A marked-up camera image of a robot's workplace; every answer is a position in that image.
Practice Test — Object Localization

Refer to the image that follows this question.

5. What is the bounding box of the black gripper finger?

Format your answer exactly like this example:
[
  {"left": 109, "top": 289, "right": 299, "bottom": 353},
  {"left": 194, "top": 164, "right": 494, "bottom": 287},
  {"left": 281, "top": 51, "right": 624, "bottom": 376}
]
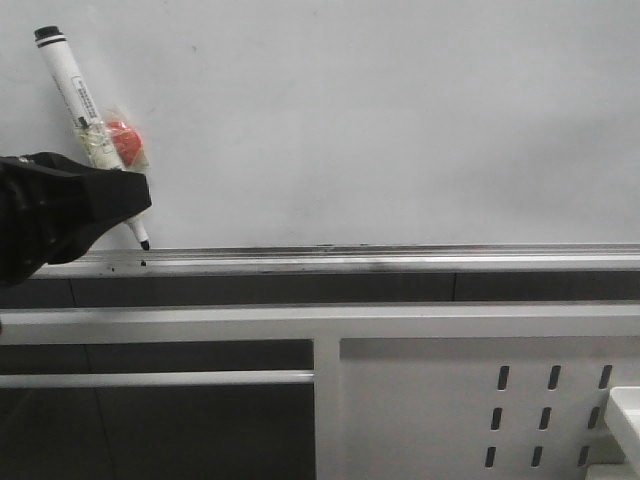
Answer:
[{"left": 19, "top": 152, "right": 151, "bottom": 264}]

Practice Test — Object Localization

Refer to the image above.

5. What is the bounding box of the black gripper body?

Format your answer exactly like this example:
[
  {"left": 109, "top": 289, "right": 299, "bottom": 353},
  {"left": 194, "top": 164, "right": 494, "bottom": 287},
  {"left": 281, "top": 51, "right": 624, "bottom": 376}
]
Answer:
[{"left": 1, "top": 155, "right": 50, "bottom": 286}]

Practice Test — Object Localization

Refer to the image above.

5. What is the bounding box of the white whiteboard marker pen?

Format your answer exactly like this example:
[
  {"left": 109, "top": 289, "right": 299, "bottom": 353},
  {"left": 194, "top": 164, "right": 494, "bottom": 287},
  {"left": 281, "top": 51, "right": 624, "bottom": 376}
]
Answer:
[{"left": 33, "top": 25, "right": 152, "bottom": 251}]

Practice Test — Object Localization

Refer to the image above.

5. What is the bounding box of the red round magnet taped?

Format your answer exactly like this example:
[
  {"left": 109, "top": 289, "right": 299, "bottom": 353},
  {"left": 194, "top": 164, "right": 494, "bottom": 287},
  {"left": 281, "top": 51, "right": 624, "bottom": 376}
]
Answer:
[{"left": 104, "top": 105, "right": 149, "bottom": 174}]

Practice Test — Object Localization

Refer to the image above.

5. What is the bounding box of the large white whiteboard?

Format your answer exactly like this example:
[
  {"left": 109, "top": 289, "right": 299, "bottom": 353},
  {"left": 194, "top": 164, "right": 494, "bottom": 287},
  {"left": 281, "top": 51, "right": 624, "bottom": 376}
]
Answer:
[{"left": 1, "top": 1, "right": 639, "bottom": 249}]

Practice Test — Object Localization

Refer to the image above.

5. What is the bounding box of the white metal pegboard frame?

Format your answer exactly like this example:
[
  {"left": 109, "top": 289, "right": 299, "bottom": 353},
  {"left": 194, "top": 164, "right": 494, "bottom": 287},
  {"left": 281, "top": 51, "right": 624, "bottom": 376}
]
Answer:
[{"left": 1, "top": 302, "right": 639, "bottom": 479}]

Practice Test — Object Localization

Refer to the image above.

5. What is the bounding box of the aluminium whiteboard tray rail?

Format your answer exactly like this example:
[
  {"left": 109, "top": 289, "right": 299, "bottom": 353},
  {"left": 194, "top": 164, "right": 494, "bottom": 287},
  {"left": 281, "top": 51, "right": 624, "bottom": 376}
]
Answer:
[{"left": 34, "top": 244, "right": 639, "bottom": 279}]

